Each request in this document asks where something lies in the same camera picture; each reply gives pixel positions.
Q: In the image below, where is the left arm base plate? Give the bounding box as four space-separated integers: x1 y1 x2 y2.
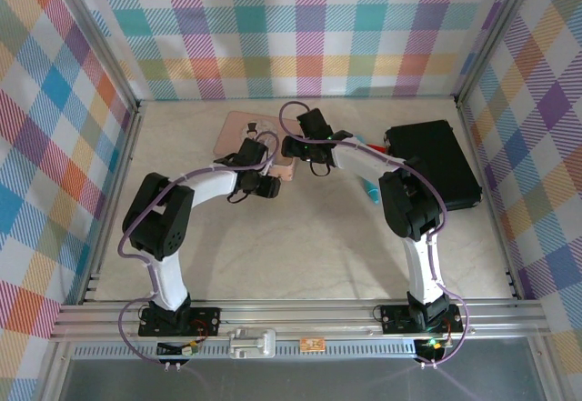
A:
137 305 222 338

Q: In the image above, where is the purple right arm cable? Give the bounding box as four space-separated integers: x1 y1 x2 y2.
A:
278 100 470 368

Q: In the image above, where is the teal marker pen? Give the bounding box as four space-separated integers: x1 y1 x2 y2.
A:
352 134 382 206

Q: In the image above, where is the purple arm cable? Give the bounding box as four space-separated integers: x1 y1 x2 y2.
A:
278 100 470 368
117 130 280 366

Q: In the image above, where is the silver latch bracket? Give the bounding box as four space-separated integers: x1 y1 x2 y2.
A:
227 326 277 359

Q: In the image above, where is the pink illustrated tin box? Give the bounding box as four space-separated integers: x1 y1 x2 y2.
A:
213 110 296 182

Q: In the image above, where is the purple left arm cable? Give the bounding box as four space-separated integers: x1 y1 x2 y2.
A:
117 130 280 366

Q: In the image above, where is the slotted cable tray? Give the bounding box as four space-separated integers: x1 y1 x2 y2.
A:
71 342 458 360

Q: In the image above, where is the aluminium mounting rail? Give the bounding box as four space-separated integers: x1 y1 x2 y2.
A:
48 299 552 344

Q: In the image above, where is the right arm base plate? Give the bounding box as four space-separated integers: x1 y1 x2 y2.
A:
378 303 466 336

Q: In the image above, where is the aluminium frame post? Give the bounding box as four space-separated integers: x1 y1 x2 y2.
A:
44 0 140 114
453 0 545 107

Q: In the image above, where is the black hard case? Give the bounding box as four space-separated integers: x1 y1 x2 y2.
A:
384 119 483 212

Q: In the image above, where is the aluminium side rail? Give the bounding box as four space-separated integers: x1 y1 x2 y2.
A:
77 100 146 306
454 95 525 301

